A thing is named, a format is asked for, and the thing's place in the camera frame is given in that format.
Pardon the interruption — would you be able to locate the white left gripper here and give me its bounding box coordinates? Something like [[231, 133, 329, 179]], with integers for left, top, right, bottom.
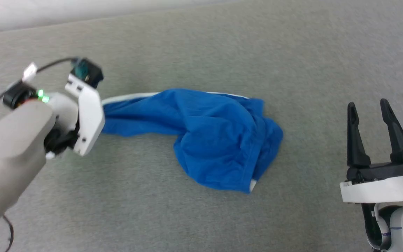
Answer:
[[65, 73, 106, 156]]

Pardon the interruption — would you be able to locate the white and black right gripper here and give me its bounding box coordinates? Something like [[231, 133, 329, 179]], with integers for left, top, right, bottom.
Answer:
[[340, 98, 403, 204]]

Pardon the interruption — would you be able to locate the blue garment with white trim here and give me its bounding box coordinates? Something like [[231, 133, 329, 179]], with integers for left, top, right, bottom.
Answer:
[[101, 88, 284, 194]]

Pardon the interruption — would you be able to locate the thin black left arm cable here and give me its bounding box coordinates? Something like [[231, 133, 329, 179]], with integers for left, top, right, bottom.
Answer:
[[0, 58, 79, 126]]

